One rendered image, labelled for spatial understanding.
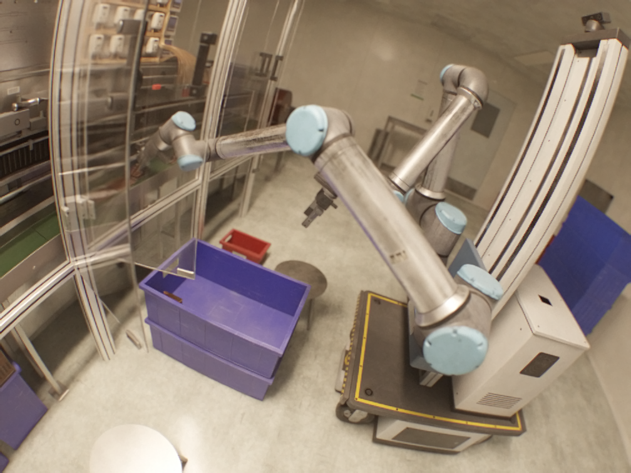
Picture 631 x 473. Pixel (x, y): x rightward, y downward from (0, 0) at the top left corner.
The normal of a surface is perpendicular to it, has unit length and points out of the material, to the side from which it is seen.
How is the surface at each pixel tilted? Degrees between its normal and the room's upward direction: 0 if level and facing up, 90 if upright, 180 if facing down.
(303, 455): 0
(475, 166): 90
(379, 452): 0
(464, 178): 90
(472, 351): 92
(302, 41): 90
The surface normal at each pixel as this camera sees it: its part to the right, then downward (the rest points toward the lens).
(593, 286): -0.18, 0.47
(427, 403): 0.27, -0.82
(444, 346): -0.49, 0.37
